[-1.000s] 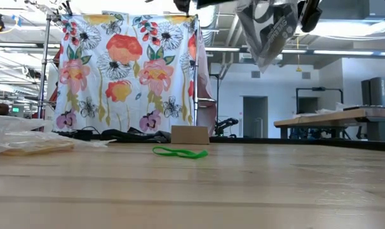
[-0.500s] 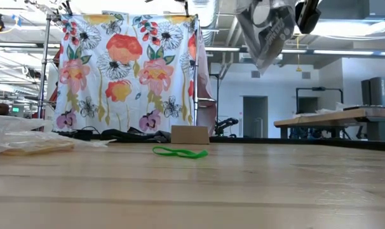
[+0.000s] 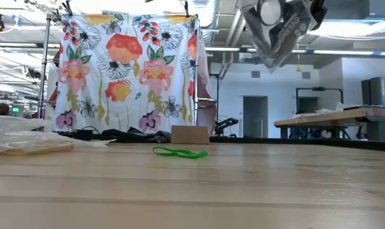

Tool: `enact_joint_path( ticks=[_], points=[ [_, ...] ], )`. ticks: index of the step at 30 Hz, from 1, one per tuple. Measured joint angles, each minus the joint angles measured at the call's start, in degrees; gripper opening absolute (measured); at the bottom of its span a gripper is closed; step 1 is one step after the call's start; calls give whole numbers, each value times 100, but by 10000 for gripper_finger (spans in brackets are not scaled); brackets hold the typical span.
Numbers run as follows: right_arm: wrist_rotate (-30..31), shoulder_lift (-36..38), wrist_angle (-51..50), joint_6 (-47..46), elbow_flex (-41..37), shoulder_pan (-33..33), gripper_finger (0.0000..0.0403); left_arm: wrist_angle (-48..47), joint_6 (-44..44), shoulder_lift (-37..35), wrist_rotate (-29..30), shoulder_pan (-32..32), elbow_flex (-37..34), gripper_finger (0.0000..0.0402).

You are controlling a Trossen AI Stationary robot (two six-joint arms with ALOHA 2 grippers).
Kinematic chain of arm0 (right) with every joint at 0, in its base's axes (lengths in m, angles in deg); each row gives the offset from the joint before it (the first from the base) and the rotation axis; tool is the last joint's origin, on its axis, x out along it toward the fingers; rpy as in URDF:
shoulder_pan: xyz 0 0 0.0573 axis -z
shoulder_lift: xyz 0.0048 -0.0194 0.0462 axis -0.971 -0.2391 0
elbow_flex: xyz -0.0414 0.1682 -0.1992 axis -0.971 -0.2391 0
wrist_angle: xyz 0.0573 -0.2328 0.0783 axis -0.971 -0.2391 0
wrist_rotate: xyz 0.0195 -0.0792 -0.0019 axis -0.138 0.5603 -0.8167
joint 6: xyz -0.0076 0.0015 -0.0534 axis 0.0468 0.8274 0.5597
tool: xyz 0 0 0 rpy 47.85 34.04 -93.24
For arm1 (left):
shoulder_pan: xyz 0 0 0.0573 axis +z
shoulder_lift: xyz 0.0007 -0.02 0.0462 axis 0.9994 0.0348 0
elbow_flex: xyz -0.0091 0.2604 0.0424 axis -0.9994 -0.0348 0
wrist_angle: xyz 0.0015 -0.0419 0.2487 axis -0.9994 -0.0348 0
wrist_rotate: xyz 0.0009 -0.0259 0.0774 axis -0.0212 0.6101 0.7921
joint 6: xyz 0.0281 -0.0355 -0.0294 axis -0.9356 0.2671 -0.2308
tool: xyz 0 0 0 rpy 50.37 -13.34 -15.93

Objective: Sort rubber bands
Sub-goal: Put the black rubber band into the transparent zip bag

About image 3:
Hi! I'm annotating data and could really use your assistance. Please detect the green rubber band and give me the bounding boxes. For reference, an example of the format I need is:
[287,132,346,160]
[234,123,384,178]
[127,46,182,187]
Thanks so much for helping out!
[152,146,210,160]

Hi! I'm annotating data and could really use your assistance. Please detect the ceiling light strip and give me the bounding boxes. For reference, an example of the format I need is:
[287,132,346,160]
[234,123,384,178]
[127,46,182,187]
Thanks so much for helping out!
[205,46,385,57]

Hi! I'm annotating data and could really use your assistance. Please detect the gray upright panels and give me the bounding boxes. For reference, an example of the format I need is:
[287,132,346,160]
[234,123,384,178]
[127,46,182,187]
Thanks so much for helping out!
[361,76,385,108]

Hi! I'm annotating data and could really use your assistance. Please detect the gray workbench with wooden top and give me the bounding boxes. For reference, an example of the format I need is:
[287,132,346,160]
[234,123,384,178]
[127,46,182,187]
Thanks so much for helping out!
[273,106,385,141]

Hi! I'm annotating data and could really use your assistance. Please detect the black tripod stand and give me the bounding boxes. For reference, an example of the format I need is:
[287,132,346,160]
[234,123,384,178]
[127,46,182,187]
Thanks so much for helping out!
[210,72,227,128]

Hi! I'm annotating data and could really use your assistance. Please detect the small brown cardboard box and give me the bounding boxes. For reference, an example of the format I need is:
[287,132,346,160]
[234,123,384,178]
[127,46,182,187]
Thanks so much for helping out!
[170,125,210,145]

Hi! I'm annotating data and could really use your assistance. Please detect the white floral cloth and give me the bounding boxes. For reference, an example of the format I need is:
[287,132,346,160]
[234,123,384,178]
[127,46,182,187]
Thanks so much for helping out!
[53,12,199,133]

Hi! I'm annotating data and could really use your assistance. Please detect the yellow hanging cord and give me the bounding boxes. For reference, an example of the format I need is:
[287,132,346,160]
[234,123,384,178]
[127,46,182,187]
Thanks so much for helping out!
[294,53,303,73]

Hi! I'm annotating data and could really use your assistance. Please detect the black metal stand frame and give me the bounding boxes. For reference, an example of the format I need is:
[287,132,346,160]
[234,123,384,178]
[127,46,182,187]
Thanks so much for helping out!
[295,85,344,115]

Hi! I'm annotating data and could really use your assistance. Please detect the black round corded puck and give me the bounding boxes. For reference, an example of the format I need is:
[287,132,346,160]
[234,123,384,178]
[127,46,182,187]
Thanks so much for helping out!
[72,125,100,141]

